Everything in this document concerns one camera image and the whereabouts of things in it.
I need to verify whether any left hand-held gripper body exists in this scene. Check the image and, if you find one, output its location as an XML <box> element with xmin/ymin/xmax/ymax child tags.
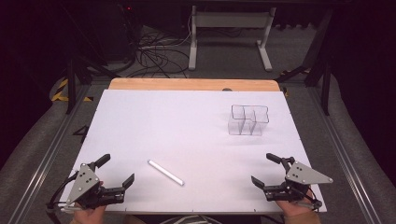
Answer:
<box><xmin>65</xmin><ymin>161</ymin><xmax>126</xmax><ymax>210</ymax></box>

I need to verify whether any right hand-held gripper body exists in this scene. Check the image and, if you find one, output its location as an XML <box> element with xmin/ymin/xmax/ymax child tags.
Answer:
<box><xmin>263</xmin><ymin>156</ymin><xmax>334</xmax><ymax>203</ymax></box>

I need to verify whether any person's left hand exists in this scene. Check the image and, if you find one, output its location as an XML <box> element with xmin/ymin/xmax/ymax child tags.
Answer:
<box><xmin>74</xmin><ymin>181</ymin><xmax>107</xmax><ymax>224</ymax></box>

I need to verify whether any person's right hand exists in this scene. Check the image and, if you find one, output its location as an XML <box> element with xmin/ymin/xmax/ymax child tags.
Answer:
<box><xmin>275</xmin><ymin>189</ymin><xmax>316</xmax><ymax>217</ymax></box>

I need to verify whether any white stick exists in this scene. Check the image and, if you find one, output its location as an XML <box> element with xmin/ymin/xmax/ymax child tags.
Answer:
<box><xmin>148</xmin><ymin>159</ymin><xmax>186</xmax><ymax>187</ymax></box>

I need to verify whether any clear acrylic organizer box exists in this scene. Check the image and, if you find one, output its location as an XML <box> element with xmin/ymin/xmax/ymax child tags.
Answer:
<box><xmin>227</xmin><ymin>104</ymin><xmax>270</xmax><ymax>137</ymax></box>

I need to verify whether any white table cover sheet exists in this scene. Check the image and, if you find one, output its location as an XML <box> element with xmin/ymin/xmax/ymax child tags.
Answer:
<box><xmin>59</xmin><ymin>89</ymin><xmax>328</xmax><ymax>215</ymax></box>

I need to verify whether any yellow black hazard tape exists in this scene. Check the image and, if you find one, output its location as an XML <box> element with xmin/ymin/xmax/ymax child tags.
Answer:
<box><xmin>50</xmin><ymin>77</ymin><xmax>93</xmax><ymax>103</ymax></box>

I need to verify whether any black metal stand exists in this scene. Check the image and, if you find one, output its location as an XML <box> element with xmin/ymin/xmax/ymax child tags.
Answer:
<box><xmin>275</xmin><ymin>8</ymin><xmax>332</xmax><ymax>117</ymax></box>
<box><xmin>64</xmin><ymin>57</ymin><xmax>120</xmax><ymax>116</ymax></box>

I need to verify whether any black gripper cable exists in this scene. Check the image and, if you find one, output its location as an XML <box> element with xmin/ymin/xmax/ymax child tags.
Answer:
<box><xmin>295</xmin><ymin>185</ymin><xmax>323</xmax><ymax>213</ymax></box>
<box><xmin>45</xmin><ymin>171</ymin><xmax>79</xmax><ymax>217</ymax></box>

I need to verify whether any aluminium floor rail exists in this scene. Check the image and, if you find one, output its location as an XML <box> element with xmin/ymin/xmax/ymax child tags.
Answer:
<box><xmin>306</xmin><ymin>87</ymin><xmax>384</xmax><ymax>224</ymax></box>
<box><xmin>7</xmin><ymin>84</ymin><xmax>92</xmax><ymax>224</ymax></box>

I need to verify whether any white cable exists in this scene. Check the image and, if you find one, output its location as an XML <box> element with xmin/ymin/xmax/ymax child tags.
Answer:
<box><xmin>159</xmin><ymin>214</ymin><xmax>222</xmax><ymax>224</ymax></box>

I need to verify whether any bundle of black floor cables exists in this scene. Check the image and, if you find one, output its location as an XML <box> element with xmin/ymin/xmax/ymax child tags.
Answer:
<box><xmin>124</xmin><ymin>26</ymin><xmax>191</xmax><ymax>79</ymax></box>

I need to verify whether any white desk frame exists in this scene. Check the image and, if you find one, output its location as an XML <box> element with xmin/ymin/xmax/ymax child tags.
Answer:
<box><xmin>188</xmin><ymin>5</ymin><xmax>277</xmax><ymax>73</ymax></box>

